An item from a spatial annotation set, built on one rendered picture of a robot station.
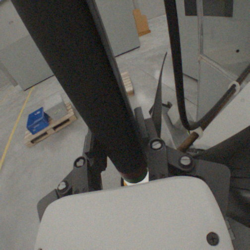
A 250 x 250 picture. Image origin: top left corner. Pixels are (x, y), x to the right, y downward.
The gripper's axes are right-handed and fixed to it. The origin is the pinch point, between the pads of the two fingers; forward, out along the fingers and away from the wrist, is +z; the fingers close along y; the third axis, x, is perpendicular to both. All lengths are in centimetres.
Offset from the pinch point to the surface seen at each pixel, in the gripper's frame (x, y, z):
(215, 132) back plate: -32.8, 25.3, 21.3
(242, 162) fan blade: -9.9, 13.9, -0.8
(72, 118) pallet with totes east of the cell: -143, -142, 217
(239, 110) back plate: -24.6, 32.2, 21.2
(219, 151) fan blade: -14.4, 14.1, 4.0
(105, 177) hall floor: -149, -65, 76
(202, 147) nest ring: -34.1, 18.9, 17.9
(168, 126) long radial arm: -34.2, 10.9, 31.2
